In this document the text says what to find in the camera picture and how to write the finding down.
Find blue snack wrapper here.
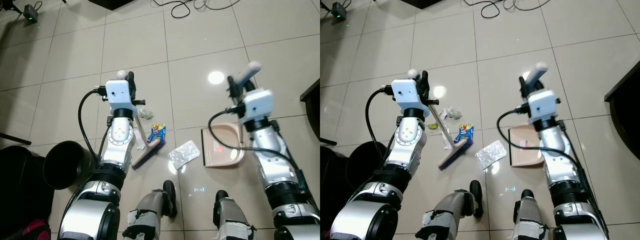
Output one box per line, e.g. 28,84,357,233
149,123,167,142
454,123,475,142

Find clear crumpled plastic bag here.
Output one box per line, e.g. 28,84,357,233
474,139,509,171
168,140,201,169

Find dark furniture base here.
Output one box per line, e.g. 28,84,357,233
399,0,454,10
101,0,152,11

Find dark wooden table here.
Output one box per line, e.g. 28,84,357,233
603,74,640,162
300,77,321,142

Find black round trash bin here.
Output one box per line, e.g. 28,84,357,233
345,140,397,189
43,140,97,190

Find small black device green light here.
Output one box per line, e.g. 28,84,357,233
330,1,349,22
22,4,40,24

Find grey right robot leg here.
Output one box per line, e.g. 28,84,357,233
512,189,559,240
212,190,259,240

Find grey robot leg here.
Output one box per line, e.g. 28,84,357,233
212,190,259,240
512,189,559,240
421,180,484,240
122,180,179,240

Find grey left robot leg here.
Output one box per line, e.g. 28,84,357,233
421,180,484,240
122,180,179,240

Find black bag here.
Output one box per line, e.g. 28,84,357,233
0,145,55,240
320,145,352,240

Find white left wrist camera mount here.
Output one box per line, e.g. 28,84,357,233
390,79,431,117
104,80,139,119

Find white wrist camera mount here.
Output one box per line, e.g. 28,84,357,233
104,80,139,119
527,89,561,125
239,90,275,126
390,79,431,117

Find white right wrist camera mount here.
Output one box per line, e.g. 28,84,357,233
527,89,561,125
239,90,275,126

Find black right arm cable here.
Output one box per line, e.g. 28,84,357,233
495,105,566,158
207,105,302,174

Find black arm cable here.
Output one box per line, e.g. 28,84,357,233
495,105,566,158
364,85,397,167
207,105,302,174
77,86,109,169

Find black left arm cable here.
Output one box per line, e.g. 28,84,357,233
364,85,397,167
77,86,109,169

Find black floor cable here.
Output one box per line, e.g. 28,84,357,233
462,0,548,19
150,0,243,19

